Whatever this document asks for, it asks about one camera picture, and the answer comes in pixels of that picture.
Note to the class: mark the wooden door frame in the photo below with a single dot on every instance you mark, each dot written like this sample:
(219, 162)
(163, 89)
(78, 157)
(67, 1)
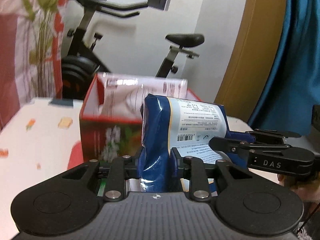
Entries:
(250, 42)

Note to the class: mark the red strawberry print cardboard box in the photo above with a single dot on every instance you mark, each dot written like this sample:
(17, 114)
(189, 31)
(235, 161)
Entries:
(92, 135)

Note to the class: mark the black exercise bike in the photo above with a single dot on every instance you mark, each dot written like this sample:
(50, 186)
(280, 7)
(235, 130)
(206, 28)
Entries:
(75, 67)

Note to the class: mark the person's right hand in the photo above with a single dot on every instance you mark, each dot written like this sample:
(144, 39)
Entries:
(295, 187)

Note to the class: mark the blue white snack packet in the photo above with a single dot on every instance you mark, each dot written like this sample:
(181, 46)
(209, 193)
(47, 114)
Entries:
(155, 130)

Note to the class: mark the teal curtain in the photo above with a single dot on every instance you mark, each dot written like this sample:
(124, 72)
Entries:
(300, 55)

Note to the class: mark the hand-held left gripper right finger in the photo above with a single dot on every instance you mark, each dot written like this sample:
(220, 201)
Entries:
(177, 160)

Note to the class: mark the white face mask packet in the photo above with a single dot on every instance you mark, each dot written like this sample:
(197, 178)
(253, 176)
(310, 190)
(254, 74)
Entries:
(125, 97)

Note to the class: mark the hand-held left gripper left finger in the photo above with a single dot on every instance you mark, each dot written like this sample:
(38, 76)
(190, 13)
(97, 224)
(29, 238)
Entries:
(131, 166)

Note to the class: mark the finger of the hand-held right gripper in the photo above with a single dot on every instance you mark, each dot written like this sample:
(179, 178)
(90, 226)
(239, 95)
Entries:
(272, 133)
(225, 143)

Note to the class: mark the red plant print backdrop cloth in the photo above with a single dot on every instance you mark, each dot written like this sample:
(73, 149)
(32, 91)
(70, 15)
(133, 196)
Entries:
(15, 55)

